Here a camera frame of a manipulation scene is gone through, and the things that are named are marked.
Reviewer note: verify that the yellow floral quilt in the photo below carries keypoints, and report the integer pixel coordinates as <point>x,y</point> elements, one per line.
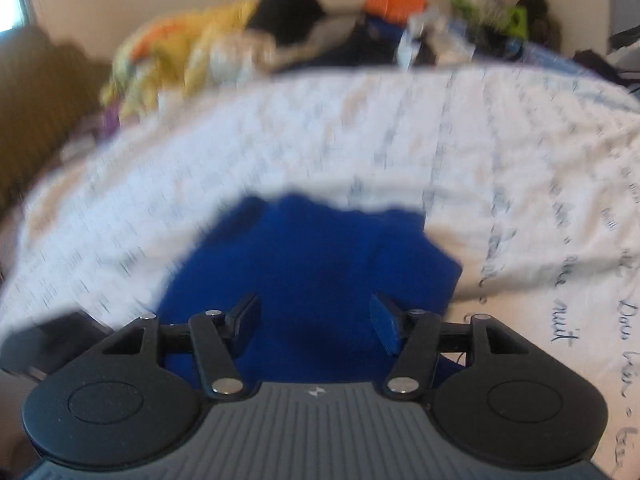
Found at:
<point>174,52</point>

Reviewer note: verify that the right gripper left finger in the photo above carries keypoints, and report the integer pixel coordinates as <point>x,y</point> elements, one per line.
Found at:
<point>217,339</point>

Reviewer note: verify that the dark clothes heap on chair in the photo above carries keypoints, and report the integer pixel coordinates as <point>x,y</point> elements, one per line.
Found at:
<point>621,65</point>

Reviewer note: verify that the blue knit sweater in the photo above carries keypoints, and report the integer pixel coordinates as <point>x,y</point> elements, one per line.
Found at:
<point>314,269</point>

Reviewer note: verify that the crumpled silver wrappers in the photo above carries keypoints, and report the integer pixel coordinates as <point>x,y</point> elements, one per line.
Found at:
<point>429,40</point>

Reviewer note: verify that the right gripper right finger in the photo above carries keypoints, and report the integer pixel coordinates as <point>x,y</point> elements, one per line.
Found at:
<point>411,337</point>

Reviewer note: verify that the grey framed panel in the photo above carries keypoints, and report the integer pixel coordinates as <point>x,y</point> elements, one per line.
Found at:
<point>623,25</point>

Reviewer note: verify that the white script-print bedspread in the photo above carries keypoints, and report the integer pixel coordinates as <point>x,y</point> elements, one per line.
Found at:
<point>529,178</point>

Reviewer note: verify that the black clothes pile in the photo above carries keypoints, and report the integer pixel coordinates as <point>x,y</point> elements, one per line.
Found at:
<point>335,41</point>

